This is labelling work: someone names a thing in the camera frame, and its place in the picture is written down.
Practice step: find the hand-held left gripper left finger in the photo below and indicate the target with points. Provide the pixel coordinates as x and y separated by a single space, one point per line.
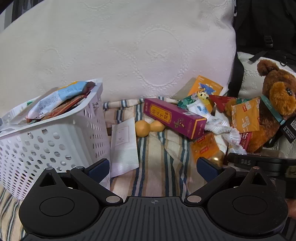
100 168

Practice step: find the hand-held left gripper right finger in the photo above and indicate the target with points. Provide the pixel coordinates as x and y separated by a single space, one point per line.
207 168

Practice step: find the orange transparent packet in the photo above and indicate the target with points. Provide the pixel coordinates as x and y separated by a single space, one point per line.
205 146

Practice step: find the white paper sachet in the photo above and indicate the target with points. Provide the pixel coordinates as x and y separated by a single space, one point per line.
123 148

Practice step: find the white plastic basket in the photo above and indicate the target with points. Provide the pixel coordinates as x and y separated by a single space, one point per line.
57 139

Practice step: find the small red packet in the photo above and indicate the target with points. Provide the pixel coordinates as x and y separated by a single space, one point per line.
245 141

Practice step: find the black hang tag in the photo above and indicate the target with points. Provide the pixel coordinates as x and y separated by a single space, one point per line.
289 129

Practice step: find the white crumpled wrapper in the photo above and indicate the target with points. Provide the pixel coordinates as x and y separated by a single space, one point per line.
219 125

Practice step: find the orange square sachet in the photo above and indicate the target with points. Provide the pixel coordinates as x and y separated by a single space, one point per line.
246 115

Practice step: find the yellow gourd toy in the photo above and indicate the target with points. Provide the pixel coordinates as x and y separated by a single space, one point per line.
144 128

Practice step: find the purple long box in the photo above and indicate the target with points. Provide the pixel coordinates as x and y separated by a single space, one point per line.
171 115

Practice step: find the red triangular packet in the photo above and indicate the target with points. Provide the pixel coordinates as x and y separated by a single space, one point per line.
220 102

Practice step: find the green patterned packet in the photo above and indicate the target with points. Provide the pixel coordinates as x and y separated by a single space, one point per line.
186 102

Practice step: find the brown red snack packet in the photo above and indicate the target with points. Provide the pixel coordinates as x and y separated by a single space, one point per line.
69 105

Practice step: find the brown teddy bear plush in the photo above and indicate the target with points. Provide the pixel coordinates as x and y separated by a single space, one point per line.
277 92

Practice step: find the orange pixel print box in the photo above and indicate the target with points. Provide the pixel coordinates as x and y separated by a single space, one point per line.
208 87

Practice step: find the light blue yellow snack packet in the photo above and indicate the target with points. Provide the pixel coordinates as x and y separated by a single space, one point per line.
57 95

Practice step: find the white quilted cushion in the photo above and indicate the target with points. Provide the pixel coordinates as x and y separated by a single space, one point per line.
249 78

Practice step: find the white printed snack packet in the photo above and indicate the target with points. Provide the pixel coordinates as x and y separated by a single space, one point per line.
13 115

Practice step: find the large white embossed pillow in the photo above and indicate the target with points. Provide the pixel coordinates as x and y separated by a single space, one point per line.
115 46

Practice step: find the black backpack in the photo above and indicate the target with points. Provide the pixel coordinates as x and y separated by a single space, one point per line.
266 23

